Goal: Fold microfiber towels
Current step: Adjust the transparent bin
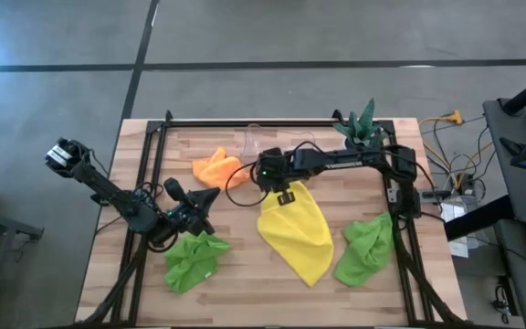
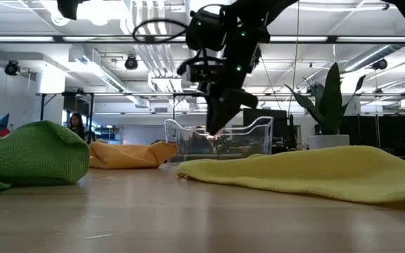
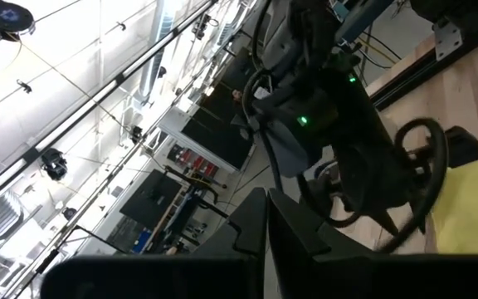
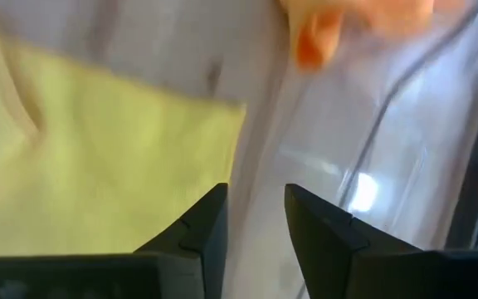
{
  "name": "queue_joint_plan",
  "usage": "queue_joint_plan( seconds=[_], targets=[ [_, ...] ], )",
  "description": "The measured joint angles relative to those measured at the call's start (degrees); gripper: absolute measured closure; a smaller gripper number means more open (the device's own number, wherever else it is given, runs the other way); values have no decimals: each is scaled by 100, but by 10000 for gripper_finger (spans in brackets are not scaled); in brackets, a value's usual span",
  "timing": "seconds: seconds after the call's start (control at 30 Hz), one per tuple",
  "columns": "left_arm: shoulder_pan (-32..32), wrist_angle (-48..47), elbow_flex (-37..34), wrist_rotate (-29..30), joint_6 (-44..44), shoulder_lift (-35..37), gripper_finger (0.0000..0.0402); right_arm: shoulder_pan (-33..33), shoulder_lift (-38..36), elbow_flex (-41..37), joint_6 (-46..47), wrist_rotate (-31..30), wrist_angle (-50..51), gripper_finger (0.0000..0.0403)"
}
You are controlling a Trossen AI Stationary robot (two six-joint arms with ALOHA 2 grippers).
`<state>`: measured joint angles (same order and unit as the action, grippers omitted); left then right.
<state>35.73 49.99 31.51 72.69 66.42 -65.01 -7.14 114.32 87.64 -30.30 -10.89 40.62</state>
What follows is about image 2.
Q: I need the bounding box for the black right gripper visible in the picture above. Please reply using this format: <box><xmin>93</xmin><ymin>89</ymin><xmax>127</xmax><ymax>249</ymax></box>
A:
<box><xmin>202</xmin><ymin>45</ymin><xmax>259</xmax><ymax>136</ymax></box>

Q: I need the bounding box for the yellow microfiber towel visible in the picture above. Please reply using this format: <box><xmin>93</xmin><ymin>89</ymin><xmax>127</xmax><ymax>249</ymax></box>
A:
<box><xmin>176</xmin><ymin>145</ymin><xmax>405</xmax><ymax>209</ymax></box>

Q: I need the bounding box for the orange microfiber towel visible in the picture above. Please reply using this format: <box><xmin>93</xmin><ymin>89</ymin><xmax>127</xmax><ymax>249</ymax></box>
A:
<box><xmin>89</xmin><ymin>140</ymin><xmax>178</xmax><ymax>170</ymax></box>

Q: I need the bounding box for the green cloth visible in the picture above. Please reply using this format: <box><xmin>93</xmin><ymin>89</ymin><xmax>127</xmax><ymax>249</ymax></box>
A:
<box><xmin>0</xmin><ymin>120</ymin><xmax>91</xmax><ymax>196</ymax></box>

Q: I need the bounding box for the clear plastic bin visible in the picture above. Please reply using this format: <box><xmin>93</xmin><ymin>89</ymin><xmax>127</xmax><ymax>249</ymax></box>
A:
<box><xmin>163</xmin><ymin>115</ymin><xmax>275</xmax><ymax>167</ymax></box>

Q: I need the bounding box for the black computer monitor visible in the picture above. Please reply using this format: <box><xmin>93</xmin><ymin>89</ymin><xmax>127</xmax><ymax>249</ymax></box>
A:
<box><xmin>243</xmin><ymin>108</ymin><xmax>290</xmax><ymax>147</ymax></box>

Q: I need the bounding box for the green succulent plant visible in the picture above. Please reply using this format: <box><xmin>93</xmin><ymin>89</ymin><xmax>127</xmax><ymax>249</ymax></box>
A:
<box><xmin>284</xmin><ymin>62</ymin><xmax>367</xmax><ymax>136</ymax></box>

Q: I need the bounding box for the black ceiling spotlight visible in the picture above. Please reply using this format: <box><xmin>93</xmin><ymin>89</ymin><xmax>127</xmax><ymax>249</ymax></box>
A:
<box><xmin>371</xmin><ymin>58</ymin><xmax>389</xmax><ymax>72</ymax></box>
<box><xmin>124</xmin><ymin>55</ymin><xmax>139</xmax><ymax>71</ymax></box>
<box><xmin>4</xmin><ymin>60</ymin><xmax>22</xmax><ymax>77</ymax></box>

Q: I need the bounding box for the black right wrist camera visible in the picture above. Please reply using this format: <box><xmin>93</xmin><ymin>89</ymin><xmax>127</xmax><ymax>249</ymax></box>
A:
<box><xmin>177</xmin><ymin>58</ymin><xmax>226</xmax><ymax>84</ymax></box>

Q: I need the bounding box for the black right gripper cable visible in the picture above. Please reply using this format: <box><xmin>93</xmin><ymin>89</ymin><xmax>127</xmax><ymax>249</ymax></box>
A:
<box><xmin>131</xmin><ymin>18</ymin><xmax>189</xmax><ymax>44</ymax></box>

